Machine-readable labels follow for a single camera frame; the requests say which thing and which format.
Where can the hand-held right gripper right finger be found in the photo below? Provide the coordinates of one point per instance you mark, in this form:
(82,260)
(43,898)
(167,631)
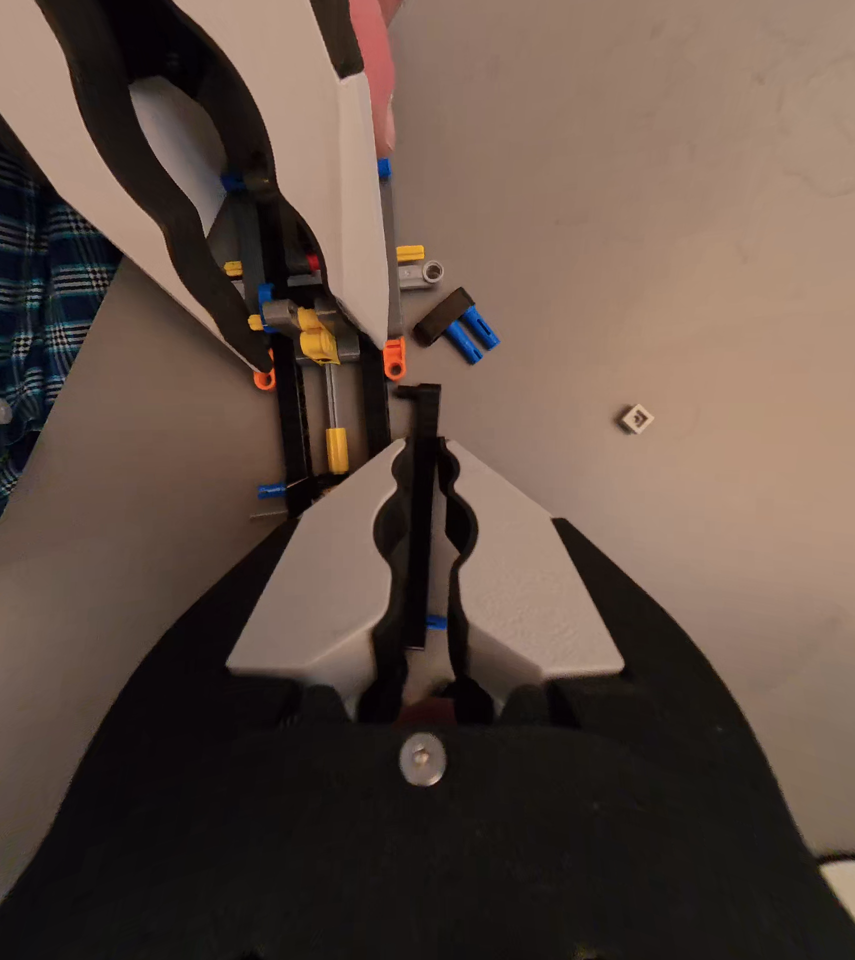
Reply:
(532,592)

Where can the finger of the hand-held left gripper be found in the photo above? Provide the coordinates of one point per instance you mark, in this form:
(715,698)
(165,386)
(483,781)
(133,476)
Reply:
(45,97)
(307,150)

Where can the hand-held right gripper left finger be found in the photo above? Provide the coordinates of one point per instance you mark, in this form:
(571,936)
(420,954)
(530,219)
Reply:
(315,585)

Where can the long black lego beam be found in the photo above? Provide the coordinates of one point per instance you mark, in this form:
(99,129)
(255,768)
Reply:
(421,510)

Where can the multicoloured lego technic assembly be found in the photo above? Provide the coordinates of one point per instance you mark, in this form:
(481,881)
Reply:
(337,448)

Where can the small white lego tile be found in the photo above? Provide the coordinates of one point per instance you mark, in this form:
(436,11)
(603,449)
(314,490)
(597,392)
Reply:
(636,418)

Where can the black lego beam with blue pins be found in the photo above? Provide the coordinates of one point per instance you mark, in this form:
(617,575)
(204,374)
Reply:
(442,319)

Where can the person's left hand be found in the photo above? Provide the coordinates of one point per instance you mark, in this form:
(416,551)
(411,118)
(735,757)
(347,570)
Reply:
(379,75)

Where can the blue plaid shirt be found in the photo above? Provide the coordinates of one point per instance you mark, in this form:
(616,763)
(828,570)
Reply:
(7,300)

